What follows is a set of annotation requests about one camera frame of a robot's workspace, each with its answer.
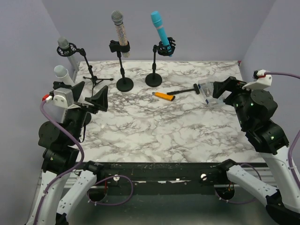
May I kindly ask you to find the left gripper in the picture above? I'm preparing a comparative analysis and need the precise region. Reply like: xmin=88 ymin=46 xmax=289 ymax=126
xmin=65 ymin=81 xmax=108 ymax=144

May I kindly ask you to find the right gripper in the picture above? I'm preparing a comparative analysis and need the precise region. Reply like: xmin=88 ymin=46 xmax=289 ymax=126
xmin=213 ymin=75 xmax=262 ymax=128

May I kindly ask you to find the white microphone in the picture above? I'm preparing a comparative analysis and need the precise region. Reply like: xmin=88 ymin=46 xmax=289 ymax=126
xmin=57 ymin=37 xmax=79 ymax=72
xmin=54 ymin=65 xmax=75 ymax=86

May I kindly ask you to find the round-base clip stand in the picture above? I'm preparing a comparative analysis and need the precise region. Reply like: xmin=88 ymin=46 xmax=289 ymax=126
xmin=109 ymin=40 xmax=134 ymax=92

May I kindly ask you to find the round-base shock-mount stand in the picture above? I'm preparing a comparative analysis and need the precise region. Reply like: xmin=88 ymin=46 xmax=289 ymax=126
xmin=145 ymin=37 xmax=176 ymax=88

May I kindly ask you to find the glitter silver-head microphone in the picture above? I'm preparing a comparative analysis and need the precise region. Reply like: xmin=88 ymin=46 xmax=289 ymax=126
xmin=111 ymin=10 xmax=130 ymax=58

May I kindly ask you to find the blue toy microphone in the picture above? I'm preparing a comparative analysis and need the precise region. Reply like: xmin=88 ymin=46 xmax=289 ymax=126
xmin=150 ymin=11 xmax=173 ymax=57

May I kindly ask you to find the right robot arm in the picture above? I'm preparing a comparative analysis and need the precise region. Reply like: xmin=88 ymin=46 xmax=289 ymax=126
xmin=212 ymin=75 xmax=300 ymax=225

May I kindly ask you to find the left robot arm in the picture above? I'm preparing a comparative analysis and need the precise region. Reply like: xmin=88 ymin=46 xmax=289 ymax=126
xmin=27 ymin=82 xmax=108 ymax=225

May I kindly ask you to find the white microphone on tripod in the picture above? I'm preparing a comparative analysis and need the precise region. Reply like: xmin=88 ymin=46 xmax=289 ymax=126
xmin=57 ymin=37 xmax=79 ymax=72

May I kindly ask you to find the clear plastic screw box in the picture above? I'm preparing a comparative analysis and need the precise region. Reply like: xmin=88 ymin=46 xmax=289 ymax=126
xmin=198 ymin=78 xmax=225 ymax=108

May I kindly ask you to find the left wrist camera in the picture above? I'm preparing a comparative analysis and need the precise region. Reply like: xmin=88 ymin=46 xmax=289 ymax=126
xmin=42 ymin=88 xmax=74 ymax=109

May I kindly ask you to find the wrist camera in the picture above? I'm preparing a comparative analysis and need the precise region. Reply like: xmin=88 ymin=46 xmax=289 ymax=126
xmin=42 ymin=88 xmax=74 ymax=109
xmin=242 ymin=69 xmax=272 ymax=90

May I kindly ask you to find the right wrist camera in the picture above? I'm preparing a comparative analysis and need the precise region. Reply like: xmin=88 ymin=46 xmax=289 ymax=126
xmin=242 ymin=69 xmax=272 ymax=90

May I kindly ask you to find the black tripod shock-mount stand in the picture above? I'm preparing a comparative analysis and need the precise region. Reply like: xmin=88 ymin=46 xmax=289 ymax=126
xmin=56 ymin=42 xmax=114 ymax=94

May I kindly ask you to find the black front mounting rail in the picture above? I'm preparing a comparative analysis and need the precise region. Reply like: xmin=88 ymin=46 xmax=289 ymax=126
xmin=97 ymin=162 xmax=275 ymax=196

